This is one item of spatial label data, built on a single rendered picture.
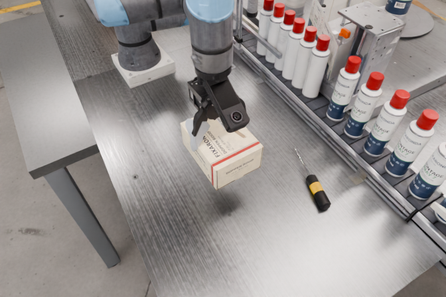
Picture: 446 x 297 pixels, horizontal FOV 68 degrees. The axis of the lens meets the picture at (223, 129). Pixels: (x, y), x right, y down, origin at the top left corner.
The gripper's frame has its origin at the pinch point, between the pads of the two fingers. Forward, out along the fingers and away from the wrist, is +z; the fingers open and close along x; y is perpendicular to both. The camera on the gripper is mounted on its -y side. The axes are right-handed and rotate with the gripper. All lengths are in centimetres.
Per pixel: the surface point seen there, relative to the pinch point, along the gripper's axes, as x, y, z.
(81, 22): 8, 103, 15
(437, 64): -88, -1, 13
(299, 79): -38.0, 14.5, 8.2
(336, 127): -36.4, -4.2, 12.6
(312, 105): -37.0, 6.6, 12.4
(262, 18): -39, 36, -3
